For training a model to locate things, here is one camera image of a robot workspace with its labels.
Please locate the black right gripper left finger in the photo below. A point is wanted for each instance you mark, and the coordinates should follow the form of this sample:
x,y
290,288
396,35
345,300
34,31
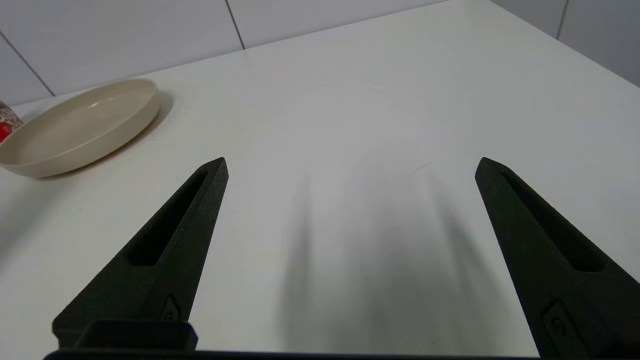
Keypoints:
x,y
170,260

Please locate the beige round plate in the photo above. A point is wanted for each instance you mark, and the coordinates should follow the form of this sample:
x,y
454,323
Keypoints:
x,y
80,130

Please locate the red milk carton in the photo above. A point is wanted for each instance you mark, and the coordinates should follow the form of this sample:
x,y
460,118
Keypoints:
x,y
6,125

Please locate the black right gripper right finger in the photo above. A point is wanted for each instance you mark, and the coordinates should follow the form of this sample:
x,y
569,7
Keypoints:
x,y
535,250

